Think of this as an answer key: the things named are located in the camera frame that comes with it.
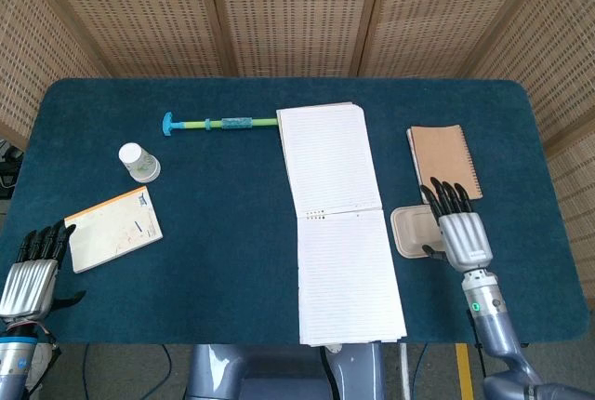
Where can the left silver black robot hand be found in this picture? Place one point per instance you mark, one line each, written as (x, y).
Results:
(28, 284)

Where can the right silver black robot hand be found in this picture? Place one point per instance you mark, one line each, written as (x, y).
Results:
(465, 242)

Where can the large beige notepad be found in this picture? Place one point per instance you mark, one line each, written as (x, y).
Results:
(339, 163)

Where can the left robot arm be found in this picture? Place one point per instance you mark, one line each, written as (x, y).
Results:
(14, 363)

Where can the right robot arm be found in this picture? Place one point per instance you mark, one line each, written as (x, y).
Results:
(493, 321)

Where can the brown spiral notebook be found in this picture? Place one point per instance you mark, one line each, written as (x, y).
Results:
(441, 158)

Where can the beige pulp food container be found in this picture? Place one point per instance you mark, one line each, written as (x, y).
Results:
(413, 232)

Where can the white notepad orange edge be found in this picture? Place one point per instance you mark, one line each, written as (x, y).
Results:
(111, 230)

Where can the black equipment behind table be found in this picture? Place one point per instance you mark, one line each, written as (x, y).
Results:
(7, 163)

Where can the yellow floor tape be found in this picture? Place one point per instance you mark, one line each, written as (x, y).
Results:
(464, 372)

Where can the white table leg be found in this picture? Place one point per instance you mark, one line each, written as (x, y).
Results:
(405, 372)

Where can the white paper cup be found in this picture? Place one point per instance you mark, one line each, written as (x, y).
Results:
(137, 163)

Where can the woven bamboo screen panel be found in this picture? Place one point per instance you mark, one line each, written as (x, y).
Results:
(441, 9)
(28, 46)
(139, 9)
(567, 93)
(293, 9)

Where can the dark blue felt table mat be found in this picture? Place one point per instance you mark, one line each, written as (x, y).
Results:
(209, 232)

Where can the grey blue robot torso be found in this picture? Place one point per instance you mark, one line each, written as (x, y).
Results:
(279, 372)

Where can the blue green toy water pump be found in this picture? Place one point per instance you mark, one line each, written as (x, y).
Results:
(237, 123)

